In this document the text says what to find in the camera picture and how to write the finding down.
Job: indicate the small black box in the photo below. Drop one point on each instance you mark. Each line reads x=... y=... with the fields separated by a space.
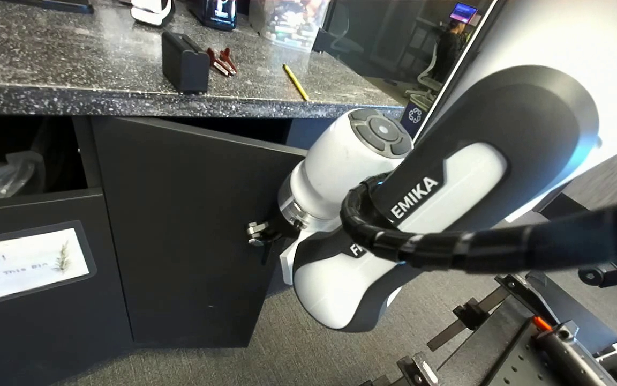
x=185 y=62

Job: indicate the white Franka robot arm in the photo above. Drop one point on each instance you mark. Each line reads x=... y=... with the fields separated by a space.
x=466 y=179

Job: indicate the white black tape dispenser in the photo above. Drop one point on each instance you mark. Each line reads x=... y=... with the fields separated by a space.
x=150 y=10

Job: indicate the black mug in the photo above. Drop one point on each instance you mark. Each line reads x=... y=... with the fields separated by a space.
x=215 y=13

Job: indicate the white paper label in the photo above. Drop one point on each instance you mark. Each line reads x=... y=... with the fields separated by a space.
x=15 y=268

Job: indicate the black drawer with white label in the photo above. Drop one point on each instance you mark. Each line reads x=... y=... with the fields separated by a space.
x=43 y=334

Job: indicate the blue monitor screen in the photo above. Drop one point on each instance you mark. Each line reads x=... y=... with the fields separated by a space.
x=464 y=10

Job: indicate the black perforated breadboard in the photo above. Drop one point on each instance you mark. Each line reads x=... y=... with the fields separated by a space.
x=515 y=364

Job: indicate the black cabinet body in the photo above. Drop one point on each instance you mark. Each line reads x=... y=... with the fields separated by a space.
x=30 y=344

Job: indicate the yellow pencil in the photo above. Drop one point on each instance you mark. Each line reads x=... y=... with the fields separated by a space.
x=297 y=82

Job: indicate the black flat item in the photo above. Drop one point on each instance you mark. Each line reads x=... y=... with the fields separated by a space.
x=59 y=5

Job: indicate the speckled granite countertop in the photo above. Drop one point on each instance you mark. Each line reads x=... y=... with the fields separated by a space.
x=74 y=65

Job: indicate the orange black clamp lever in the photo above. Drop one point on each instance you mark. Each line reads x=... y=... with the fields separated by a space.
x=542 y=323

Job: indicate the small red clip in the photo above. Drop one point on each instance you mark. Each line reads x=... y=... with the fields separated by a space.
x=221 y=62

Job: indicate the black cabinet door narrow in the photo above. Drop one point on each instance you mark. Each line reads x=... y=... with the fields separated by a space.
x=180 y=235

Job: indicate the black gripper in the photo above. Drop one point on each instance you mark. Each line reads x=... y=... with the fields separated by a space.
x=286 y=230

